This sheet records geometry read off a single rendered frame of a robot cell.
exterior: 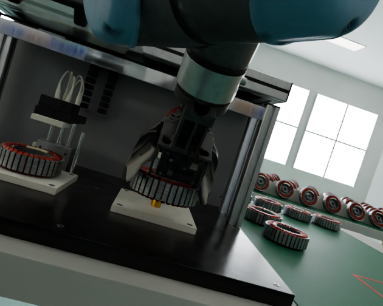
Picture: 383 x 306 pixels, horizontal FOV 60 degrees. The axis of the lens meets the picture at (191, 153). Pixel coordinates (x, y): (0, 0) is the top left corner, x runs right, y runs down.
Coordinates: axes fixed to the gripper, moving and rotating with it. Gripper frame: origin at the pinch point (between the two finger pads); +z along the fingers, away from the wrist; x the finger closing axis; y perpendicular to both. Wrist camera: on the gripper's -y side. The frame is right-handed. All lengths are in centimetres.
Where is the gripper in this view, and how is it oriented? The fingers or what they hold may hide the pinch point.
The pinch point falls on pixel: (164, 187)
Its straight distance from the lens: 55.1
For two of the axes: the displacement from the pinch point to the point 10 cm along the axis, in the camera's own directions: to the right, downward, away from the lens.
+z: -3.1, 7.4, 6.0
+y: -0.9, 6.0, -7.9
